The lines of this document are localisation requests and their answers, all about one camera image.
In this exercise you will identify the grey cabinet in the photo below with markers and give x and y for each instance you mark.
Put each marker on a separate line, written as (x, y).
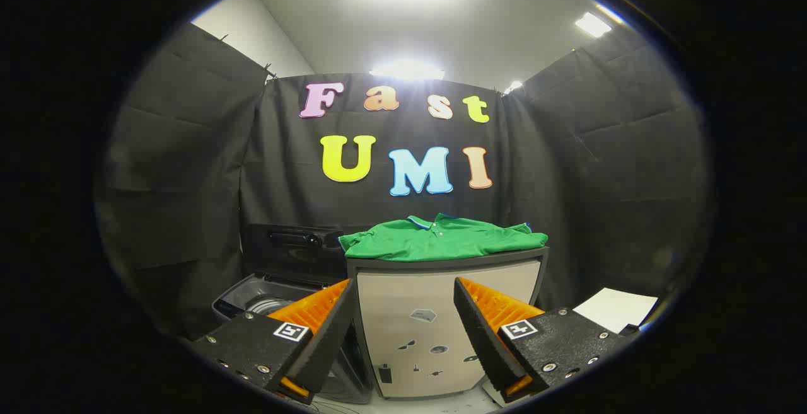
(410, 294)

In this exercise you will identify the white paper sheet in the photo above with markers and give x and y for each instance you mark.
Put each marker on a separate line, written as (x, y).
(615, 310)

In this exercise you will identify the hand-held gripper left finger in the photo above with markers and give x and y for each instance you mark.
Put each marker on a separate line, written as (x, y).
(328, 338)

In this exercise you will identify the green polo shirt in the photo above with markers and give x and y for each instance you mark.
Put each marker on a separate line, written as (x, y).
(441, 241)

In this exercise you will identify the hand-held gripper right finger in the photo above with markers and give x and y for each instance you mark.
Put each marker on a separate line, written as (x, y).
(482, 338)

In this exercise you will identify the round ceiling light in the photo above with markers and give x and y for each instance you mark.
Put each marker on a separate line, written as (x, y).
(406, 70)

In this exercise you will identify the rectangular ceiling light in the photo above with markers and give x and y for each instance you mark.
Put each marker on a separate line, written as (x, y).
(593, 24)

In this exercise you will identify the small ceiling light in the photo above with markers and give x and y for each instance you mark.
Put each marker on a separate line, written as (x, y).
(514, 86)

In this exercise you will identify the dark grey washing machine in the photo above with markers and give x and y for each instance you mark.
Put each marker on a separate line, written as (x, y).
(243, 297)

